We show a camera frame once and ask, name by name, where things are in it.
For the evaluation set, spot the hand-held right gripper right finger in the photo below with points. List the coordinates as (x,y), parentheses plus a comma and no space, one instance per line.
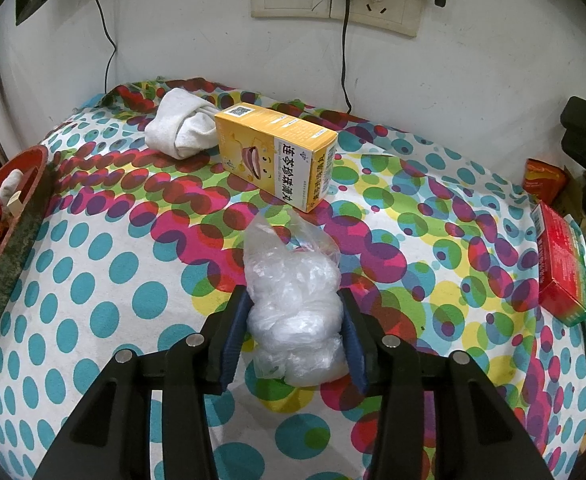
(355,345)

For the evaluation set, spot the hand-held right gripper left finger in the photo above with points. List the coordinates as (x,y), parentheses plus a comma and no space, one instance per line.
(233,340)

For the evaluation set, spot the clear plastic bag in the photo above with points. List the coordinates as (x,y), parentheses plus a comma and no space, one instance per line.
(293,300)

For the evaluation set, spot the red round tray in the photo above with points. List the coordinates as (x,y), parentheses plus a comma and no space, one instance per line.
(20,240)

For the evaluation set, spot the white sock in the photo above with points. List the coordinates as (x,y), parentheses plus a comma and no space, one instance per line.
(10,182)
(173,125)

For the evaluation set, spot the colourful dotted tablecloth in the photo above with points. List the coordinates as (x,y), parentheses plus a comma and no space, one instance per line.
(123,270)

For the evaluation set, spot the yellow carton box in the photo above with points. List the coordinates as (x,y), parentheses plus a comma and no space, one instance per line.
(273,145)

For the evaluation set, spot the red carton box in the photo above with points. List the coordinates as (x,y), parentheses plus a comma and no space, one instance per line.
(560,260)

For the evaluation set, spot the orange red snack bag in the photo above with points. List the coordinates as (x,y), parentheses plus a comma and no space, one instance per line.
(545,180)

